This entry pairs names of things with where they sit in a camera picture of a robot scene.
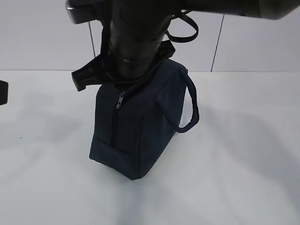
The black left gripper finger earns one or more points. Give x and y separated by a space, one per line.
3 92

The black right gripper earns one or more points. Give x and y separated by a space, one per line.
129 45

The dark navy lunch bag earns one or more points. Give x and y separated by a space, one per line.
132 128

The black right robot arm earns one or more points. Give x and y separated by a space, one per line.
263 9

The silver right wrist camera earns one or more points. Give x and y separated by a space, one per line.
82 11

